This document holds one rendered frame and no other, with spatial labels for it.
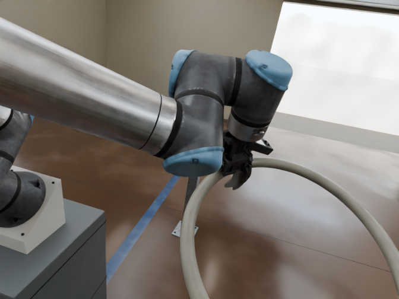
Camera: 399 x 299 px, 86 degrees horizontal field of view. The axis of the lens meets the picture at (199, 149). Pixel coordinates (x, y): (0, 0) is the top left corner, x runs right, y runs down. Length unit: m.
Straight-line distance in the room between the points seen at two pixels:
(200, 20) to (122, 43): 2.45
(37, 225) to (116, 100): 0.72
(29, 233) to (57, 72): 0.72
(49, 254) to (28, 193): 0.22
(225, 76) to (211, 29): 6.17
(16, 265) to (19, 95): 0.73
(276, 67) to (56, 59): 0.31
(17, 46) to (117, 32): 7.33
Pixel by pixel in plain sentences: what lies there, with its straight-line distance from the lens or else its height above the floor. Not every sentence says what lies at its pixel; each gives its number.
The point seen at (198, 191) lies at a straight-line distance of 0.52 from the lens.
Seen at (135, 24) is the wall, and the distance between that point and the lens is 7.32.
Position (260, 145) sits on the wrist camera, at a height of 1.34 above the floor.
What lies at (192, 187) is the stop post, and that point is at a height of 0.52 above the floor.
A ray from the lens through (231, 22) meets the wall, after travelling 6.51.
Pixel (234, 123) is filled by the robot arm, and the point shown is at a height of 1.41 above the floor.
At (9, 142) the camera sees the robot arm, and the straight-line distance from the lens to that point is 0.84.
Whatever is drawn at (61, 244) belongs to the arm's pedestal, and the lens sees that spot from 0.96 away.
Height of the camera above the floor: 1.52
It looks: 23 degrees down
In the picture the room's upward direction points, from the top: 10 degrees clockwise
